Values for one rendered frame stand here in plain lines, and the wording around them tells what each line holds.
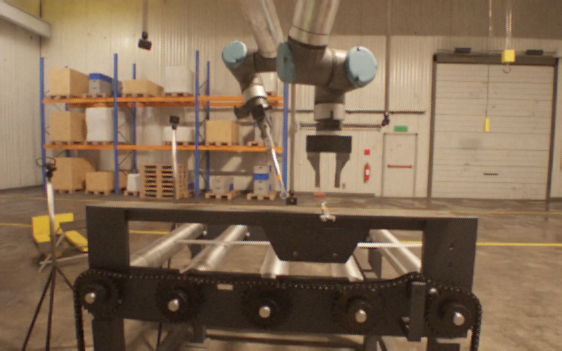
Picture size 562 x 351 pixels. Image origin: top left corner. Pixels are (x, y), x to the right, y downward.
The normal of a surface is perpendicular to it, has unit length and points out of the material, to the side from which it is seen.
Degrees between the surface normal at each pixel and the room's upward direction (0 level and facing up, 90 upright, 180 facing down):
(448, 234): 90
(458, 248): 90
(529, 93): 90
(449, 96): 90
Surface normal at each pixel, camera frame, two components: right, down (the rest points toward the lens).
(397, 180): -0.07, 0.07
